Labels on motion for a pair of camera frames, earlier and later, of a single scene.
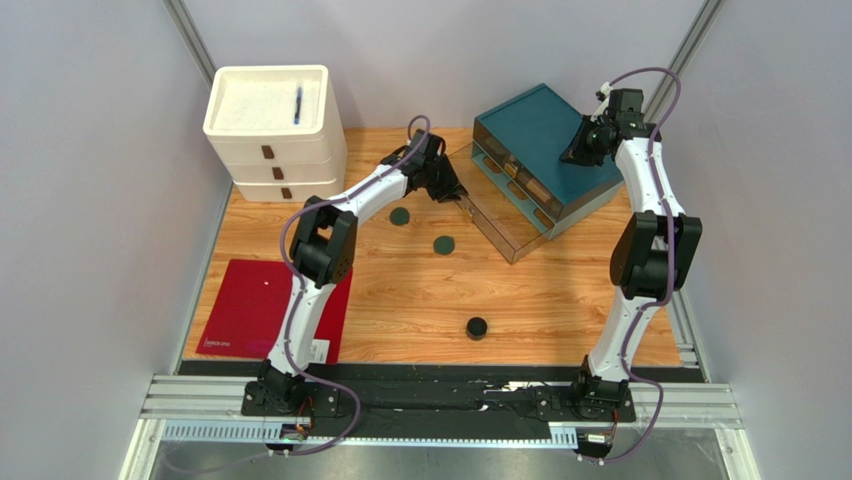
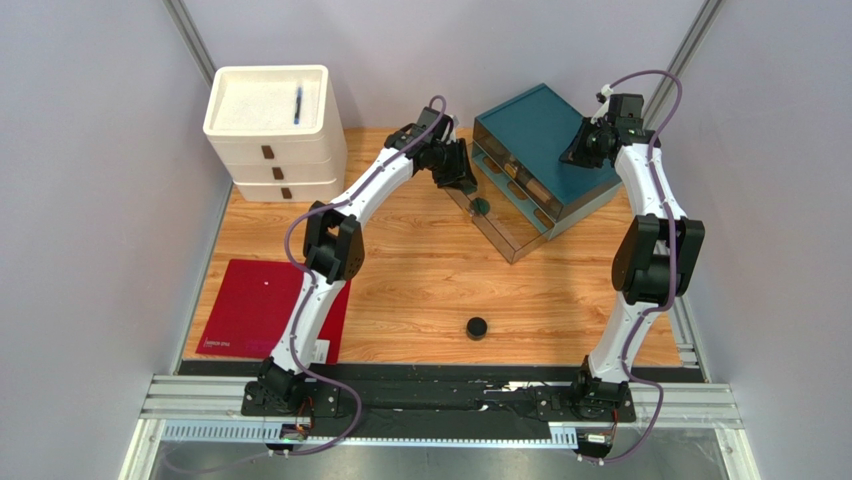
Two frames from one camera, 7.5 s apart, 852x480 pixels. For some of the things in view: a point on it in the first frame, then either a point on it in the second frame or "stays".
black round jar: [476, 328] stays
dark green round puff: [399, 216] -> [480, 206]
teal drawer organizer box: [516, 147] stays
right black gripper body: [582, 143] stays
